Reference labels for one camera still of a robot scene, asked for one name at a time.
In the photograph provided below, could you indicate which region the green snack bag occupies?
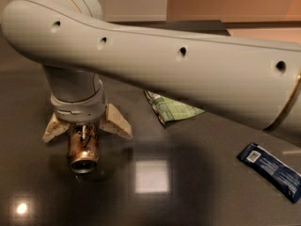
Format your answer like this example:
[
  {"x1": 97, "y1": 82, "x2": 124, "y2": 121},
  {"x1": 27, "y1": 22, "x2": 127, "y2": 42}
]
[{"x1": 144, "y1": 90, "x2": 204, "y2": 125}]

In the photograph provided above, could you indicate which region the dark blue snack packet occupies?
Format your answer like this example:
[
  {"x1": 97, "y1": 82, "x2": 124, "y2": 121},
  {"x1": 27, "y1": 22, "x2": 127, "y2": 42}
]
[{"x1": 237, "y1": 142, "x2": 301, "y2": 203}]

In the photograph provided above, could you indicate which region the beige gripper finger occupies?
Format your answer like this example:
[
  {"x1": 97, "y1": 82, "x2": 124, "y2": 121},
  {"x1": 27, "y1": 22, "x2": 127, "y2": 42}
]
[
  {"x1": 100, "y1": 104, "x2": 133, "y2": 139},
  {"x1": 42, "y1": 114, "x2": 70, "y2": 143}
]

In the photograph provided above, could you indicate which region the orange soda can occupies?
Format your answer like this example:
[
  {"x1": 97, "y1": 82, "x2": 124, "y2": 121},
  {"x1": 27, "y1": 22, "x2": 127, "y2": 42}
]
[{"x1": 68, "y1": 123, "x2": 99, "y2": 173}]

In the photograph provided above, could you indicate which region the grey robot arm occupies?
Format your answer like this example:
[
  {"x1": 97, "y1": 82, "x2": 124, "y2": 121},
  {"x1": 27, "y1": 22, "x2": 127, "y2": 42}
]
[{"x1": 1, "y1": 0, "x2": 301, "y2": 144}]

